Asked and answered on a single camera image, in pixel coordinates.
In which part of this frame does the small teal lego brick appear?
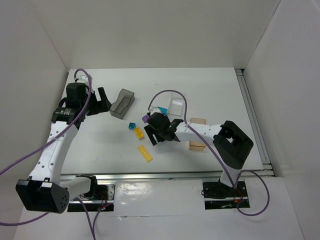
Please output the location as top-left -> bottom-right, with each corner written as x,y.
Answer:
128,122 -> 137,130

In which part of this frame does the clear plastic container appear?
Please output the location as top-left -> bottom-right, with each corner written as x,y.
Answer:
167,92 -> 185,117

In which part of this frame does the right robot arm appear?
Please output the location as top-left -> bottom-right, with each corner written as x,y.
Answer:
142,112 -> 254,188

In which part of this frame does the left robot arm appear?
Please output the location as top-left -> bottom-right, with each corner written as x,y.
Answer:
15,75 -> 111,214

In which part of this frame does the yellow small lego brick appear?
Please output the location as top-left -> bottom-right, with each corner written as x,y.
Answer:
133,127 -> 144,140

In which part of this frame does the purple curved lego brick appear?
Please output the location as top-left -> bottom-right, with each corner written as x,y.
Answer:
142,114 -> 150,123

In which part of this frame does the dark smoky plastic container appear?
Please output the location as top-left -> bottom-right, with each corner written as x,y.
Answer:
109,88 -> 135,120

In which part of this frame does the yellow long lego plate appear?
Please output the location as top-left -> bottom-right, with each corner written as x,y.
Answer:
137,145 -> 153,163

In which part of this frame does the wooden tan container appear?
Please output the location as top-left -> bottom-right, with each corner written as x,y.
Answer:
189,117 -> 207,152

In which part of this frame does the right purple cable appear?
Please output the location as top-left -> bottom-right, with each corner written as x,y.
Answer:
147,89 -> 271,216

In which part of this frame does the purple cable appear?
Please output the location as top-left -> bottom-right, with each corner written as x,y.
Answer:
147,89 -> 271,216
0,68 -> 111,240

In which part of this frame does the aluminium front rail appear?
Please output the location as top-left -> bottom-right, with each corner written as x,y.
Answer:
59,170 -> 226,183

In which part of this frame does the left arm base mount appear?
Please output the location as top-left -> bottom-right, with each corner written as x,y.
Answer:
67,181 -> 117,213

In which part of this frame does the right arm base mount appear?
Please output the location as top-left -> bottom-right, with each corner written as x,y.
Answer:
201,181 -> 250,210

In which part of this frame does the aluminium side rail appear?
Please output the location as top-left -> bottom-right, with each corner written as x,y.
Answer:
234,68 -> 276,177

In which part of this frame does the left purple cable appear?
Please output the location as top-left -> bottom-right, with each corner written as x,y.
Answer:
0,68 -> 111,240

